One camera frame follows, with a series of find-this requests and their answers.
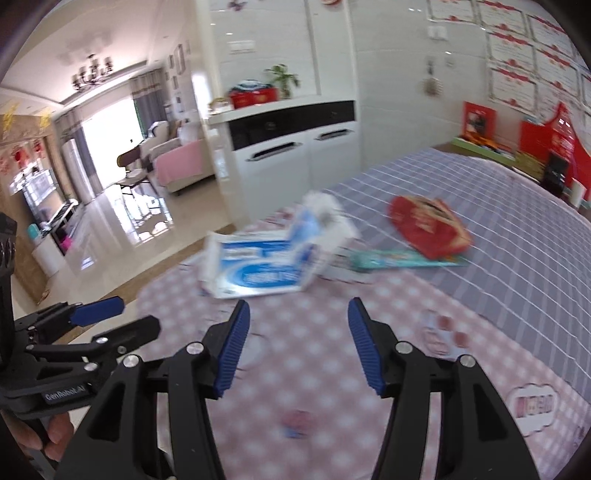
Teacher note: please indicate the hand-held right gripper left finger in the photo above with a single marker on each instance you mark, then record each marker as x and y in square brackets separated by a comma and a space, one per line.
[233, 350]

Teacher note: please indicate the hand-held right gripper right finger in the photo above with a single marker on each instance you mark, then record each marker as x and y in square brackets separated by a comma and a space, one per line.
[364, 350]

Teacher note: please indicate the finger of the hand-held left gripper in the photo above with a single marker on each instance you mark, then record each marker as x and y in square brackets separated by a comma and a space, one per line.
[97, 310]
[134, 330]

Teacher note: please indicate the blue and white cardboard box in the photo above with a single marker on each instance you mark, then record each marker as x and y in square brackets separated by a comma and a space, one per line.
[258, 277]

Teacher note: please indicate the person's left hand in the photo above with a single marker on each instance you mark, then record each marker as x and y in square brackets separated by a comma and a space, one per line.
[57, 431]

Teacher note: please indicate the pink checked tablecloth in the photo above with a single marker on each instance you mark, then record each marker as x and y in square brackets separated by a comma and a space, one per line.
[295, 332]

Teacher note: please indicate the teal canister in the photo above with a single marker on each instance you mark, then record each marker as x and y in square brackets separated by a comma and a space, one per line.
[33, 233]

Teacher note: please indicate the teal flat packet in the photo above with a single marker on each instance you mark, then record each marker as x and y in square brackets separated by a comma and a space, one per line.
[406, 259]

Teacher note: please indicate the television on stand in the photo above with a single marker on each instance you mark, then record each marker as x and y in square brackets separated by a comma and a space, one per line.
[51, 203]

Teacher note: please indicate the red crumpled bag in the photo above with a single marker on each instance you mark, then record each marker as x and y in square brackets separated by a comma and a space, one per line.
[429, 226]

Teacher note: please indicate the dark dining chair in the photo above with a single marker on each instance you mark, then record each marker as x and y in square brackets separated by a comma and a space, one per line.
[131, 168]

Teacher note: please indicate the sofa with pink blanket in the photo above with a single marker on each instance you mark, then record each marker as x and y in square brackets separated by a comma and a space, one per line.
[184, 161]

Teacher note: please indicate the purple striped tablecloth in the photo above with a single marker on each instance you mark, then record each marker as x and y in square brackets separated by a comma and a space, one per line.
[485, 207]

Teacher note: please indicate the white cabinet with black band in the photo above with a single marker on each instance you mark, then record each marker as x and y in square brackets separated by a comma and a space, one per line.
[286, 161]

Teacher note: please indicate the grey curtain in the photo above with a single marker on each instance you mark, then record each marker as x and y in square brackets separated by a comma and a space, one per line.
[147, 101]

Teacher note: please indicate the green flat box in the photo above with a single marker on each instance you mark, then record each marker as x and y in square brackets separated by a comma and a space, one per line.
[482, 147]

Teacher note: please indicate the black chandelier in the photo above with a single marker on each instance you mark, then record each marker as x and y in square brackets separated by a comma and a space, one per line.
[92, 74]

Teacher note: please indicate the small box on cabinet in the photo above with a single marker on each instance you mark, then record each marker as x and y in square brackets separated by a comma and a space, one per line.
[221, 104]

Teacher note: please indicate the red basket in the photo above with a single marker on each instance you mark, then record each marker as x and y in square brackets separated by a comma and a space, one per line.
[254, 98]

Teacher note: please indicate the red picture box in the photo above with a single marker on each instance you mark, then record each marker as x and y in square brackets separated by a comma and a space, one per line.
[479, 120]

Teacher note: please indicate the black box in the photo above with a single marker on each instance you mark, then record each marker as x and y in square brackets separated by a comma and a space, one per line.
[554, 173]

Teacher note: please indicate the white cup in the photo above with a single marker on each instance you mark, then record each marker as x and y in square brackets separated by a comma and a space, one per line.
[578, 196]

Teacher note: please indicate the potted green plant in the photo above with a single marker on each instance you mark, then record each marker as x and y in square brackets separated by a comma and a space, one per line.
[282, 78]

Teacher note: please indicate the large red gift bag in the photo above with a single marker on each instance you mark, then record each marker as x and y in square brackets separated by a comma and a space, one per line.
[558, 138]

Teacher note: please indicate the wall photo frames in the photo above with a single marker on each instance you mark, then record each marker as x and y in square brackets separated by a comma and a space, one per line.
[179, 69]

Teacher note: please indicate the round hanging wall ornament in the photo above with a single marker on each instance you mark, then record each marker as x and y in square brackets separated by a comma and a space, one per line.
[431, 85]

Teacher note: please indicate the wall of framed certificates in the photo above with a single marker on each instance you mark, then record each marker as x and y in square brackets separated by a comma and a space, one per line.
[521, 50]

